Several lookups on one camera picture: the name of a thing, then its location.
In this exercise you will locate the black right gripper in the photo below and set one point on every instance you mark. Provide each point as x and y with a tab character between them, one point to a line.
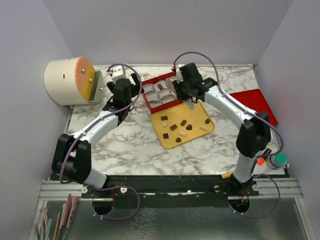
177	84

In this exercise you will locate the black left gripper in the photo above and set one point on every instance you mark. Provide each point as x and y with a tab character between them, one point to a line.
135	88

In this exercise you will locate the clear and metal tongs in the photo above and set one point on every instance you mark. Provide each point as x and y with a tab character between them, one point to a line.
176	87

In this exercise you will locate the red chocolate box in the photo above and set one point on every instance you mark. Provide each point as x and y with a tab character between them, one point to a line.
158	100

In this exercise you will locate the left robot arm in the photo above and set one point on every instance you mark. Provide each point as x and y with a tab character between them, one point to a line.
72	160

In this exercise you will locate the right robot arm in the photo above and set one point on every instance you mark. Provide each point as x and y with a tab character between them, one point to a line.
254	132

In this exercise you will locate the white chocolate piece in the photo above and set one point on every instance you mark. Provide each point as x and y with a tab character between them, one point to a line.
204	128
183	133
164	124

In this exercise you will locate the grey green drawer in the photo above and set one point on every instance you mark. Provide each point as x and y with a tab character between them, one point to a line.
97	88

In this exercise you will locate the yellow plastic tray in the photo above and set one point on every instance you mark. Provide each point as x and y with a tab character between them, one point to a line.
176	114

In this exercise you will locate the white cylindrical container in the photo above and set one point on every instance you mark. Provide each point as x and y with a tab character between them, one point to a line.
69	81

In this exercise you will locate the red box lid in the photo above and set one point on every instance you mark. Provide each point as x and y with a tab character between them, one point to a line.
255	100

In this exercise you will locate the orange highlighter pen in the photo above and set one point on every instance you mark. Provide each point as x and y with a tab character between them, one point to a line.
261	160

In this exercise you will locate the green lid jar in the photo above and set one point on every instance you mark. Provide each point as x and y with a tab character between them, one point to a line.
276	161

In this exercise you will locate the pink tool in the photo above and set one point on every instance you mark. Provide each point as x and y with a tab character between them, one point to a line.
68	211

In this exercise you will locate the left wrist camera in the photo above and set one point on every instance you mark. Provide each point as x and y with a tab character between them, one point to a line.
118	72

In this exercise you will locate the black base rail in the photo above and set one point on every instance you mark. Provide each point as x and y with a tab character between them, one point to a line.
172	191

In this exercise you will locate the aluminium frame rail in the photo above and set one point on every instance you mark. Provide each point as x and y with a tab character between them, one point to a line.
265	189

